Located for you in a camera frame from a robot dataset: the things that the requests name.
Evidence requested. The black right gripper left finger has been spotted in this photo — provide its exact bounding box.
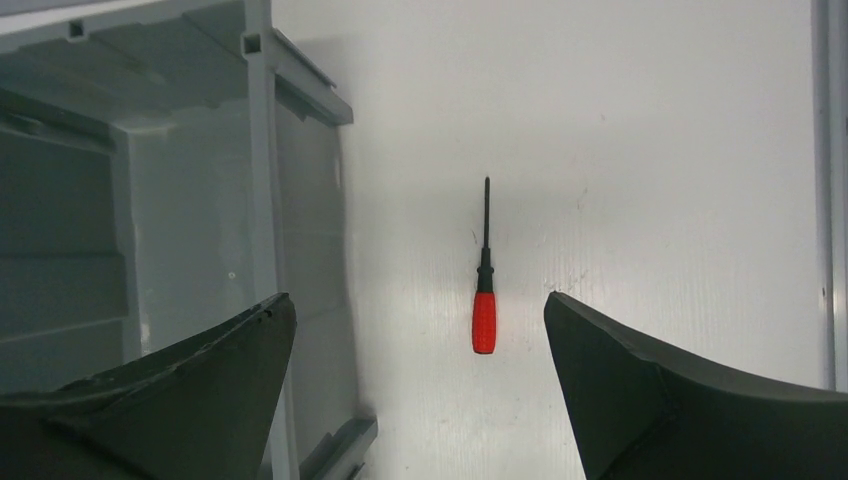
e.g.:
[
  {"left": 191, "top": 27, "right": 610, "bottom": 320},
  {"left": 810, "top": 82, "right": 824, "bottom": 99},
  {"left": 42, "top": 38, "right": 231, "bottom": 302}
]
[{"left": 1, "top": 293, "right": 297, "bottom": 479}]

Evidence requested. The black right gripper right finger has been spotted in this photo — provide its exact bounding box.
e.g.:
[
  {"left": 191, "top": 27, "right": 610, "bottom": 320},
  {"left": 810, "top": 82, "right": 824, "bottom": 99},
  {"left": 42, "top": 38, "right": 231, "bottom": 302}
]
[{"left": 544, "top": 292, "right": 847, "bottom": 479}]

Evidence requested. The red handled screwdriver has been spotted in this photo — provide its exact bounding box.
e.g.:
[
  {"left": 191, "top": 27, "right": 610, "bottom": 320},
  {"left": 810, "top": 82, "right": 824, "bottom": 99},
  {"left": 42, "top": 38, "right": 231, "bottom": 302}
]
[{"left": 471, "top": 177, "right": 497, "bottom": 355}]

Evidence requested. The grey plastic bin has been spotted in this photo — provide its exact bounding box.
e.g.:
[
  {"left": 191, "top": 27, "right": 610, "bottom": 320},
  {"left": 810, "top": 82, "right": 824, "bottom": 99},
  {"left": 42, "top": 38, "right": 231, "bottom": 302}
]
[{"left": 1, "top": 1, "right": 378, "bottom": 479}]

